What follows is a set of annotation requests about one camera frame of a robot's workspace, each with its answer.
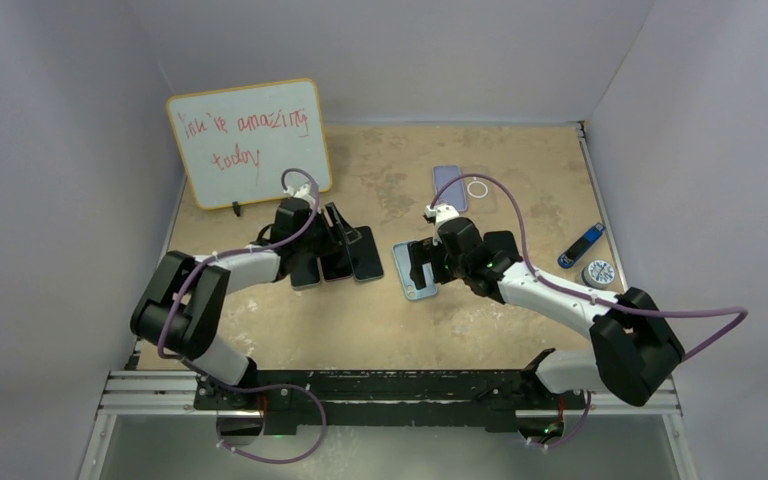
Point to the lilac phone case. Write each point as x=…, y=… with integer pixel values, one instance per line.
x=454, y=194

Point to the yellow framed whiteboard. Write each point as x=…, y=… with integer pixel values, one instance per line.
x=245, y=145

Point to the blue stapler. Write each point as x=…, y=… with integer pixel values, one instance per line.
x=569, y=257

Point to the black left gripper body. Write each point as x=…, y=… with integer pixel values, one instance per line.
x=321, y=238

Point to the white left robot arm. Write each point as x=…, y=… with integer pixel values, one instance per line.
x=180, y=309

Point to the black phone in black case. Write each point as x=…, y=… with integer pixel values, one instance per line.
x=503, y=241

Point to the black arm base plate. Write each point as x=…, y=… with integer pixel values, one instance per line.
x=496, y=400

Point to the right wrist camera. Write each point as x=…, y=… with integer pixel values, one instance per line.
x=437, y=215

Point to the black smartphone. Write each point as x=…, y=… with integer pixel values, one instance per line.
x=306, y=274

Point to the light blue phone case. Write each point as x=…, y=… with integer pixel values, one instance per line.
x=403, y=266

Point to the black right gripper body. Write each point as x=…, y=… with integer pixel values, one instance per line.
x=444, y=267

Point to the clear magsafe phone case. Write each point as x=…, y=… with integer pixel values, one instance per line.
x=481, y=194

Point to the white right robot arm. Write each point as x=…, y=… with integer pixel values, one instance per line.
x=632, y=348

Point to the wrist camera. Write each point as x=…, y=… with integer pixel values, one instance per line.
x=437, y=215
x=307, y=192

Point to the small white blue jar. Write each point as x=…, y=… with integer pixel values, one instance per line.
x=598, y=274

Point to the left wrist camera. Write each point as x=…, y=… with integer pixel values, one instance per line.
x=307, y=192

